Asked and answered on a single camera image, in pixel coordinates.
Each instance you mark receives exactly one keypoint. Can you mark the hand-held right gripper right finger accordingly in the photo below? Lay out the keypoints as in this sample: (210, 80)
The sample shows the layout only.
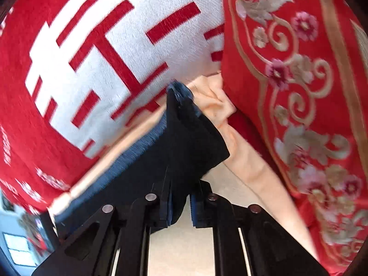
(195, 210)

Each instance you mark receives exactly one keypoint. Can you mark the window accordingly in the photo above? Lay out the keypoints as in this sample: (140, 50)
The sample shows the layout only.
(15, 247)

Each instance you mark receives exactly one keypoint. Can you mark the peach bed sheet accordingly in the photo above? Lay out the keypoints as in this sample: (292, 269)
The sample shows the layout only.
(258, 184)

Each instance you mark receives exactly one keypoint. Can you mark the red floral quilt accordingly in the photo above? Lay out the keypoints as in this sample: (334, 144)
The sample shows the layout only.
(302, 77)

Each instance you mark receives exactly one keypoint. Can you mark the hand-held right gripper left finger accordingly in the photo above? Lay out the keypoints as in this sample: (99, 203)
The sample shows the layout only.
(169, 207)

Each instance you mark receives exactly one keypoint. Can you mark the black and blue garment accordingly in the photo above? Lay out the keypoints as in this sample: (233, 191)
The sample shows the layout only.
(187, 138)

